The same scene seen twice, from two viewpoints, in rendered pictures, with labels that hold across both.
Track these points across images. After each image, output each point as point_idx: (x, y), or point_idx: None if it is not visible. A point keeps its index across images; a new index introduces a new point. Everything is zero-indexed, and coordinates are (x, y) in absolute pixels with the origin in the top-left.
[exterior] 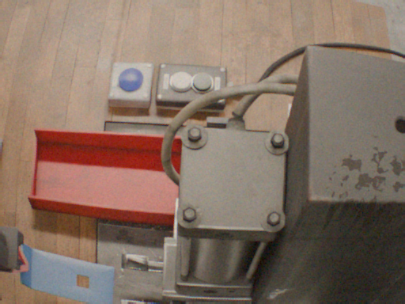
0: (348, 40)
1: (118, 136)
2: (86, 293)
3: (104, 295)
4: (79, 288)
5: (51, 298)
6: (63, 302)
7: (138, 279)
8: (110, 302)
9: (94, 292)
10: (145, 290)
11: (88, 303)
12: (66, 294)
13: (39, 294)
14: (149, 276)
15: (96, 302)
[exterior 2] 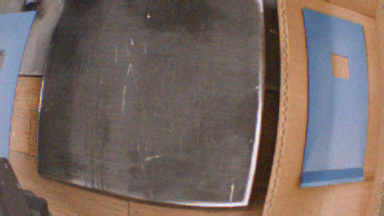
0: None
1: None
2: (10, 53)
3: (17, 24)
4: (4, 66)
5: (21, 163)
6: (23, 138)
7: (2, 14)
8: (27, 14)
9: (11, 40)
10: (16, 2)
11: (21, 90)
12: (10, 91)
13: (19, 183)
14: (2, 0)
15: (24, 37)
